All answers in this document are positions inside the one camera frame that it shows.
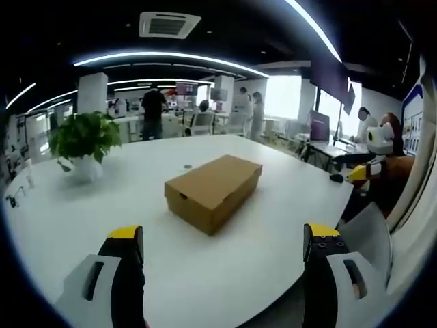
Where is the brown cardboard shoe box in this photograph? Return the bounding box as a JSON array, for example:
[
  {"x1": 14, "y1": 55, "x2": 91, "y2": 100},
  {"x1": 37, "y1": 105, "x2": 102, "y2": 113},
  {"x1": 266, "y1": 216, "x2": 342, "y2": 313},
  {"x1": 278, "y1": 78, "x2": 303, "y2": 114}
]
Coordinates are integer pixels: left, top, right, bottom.
[{"x1": 164, "y1": 154, "x2": 264, "y2": 237}]

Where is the white plant pot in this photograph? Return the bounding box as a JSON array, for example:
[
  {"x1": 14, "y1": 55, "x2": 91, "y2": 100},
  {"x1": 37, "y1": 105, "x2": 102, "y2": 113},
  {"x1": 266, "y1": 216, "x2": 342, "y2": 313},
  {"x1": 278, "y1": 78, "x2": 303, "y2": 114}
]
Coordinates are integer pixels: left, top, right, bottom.
[{"x1": 66, "y1": 155, "x2": 104, "y2": 181}]

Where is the computer monitor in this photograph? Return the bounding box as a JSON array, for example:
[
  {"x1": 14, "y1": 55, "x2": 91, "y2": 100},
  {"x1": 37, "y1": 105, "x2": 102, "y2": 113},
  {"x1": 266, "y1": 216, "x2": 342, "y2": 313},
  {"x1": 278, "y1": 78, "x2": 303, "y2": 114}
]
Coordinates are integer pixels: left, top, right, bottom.
[{"x1": 308, "y1": 109, "x2": 331, "y2": 142}]

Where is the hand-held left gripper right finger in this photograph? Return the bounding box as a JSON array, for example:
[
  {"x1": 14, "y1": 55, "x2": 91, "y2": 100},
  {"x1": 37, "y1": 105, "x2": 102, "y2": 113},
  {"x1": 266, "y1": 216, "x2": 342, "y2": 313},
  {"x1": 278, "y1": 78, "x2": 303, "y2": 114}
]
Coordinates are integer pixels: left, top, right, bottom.
[{"x1": 302, "y1": 222, "x2": 391, "y2": 328}]

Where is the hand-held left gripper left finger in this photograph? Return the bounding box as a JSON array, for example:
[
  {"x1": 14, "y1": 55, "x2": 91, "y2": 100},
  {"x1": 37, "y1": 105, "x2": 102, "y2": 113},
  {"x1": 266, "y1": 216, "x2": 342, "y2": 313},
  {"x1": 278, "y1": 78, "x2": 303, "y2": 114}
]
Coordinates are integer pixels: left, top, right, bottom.
[{"x1": 54, "y1": 225, "x2": 148, "y2": 328}]

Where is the green potted plant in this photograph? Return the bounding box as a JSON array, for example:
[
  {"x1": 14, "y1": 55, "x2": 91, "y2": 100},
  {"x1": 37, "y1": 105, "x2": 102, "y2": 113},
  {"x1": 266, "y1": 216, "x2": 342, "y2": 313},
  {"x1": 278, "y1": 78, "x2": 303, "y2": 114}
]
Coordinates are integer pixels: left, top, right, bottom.
[{"x1": 48, "y1": 110, "x2": 123, "y2": 165}]

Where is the person's white clothing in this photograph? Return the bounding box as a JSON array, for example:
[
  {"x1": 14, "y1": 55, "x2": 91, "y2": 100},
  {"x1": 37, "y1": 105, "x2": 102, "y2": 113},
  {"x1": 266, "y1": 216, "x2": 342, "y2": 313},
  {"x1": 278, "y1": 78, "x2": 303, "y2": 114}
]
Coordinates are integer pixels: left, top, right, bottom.
[{"x1": 384, "y1": 56, "x2": 437, "y2": 299}]

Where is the ceiling air conditioner vent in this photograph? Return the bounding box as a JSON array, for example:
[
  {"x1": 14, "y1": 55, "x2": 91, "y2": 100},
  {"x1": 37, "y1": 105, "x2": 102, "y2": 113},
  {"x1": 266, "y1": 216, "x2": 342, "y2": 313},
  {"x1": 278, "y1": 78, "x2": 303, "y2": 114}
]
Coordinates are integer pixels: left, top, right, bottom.
[{"x1": 139, "y1": 11, "x2": 203, "y2": 40}]

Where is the wall poster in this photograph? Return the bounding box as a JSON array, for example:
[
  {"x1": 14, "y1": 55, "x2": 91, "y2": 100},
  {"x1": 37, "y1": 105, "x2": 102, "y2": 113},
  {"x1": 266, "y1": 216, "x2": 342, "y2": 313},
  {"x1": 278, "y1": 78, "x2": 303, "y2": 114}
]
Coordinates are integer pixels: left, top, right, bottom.
[{"x1": 400, "y1": 81, "x2": 425, "y2": 155}]

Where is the grey chair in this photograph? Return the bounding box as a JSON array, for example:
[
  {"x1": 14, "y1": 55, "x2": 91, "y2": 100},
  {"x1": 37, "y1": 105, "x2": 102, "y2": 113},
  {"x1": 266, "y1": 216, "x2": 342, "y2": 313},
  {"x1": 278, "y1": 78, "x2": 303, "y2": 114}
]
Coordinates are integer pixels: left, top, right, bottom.
[{"x1": 340, "y1": 201, "x2": 394, "y2": 286}]

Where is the long ceiling light strip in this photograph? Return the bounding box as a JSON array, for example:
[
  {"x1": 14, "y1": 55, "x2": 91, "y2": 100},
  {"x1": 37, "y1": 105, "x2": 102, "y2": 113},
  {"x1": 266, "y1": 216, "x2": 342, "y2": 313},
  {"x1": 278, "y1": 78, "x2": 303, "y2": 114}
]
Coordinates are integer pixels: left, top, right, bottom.
[{"x1": 285, "y1": 0, "x2": 343, "y2": 64}]

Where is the white office chair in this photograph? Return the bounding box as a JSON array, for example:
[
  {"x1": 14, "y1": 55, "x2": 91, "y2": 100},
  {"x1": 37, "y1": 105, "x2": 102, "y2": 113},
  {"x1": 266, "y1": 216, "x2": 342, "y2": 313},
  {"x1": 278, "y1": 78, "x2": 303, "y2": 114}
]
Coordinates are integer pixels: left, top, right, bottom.
[{"x1": 184, "y1": 111, "x2": 216, "y2": 137}]

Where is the dark hanging screen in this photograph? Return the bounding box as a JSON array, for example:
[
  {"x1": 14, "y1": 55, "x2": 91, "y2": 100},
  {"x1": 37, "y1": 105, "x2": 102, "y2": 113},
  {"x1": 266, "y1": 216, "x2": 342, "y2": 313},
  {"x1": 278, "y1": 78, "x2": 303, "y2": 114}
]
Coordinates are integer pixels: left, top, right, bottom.
[{"x1": 309, "y1": 57, "x2": 356, "y2": 115}]

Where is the curved ceiling light strip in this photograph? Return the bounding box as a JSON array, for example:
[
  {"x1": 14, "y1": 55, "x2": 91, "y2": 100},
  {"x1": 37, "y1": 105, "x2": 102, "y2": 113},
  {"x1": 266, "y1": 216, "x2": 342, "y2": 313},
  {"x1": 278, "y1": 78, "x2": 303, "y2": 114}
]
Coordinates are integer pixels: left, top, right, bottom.
[{"x1": 73, "y1": 51, "x2": 270, "y2": 79}]

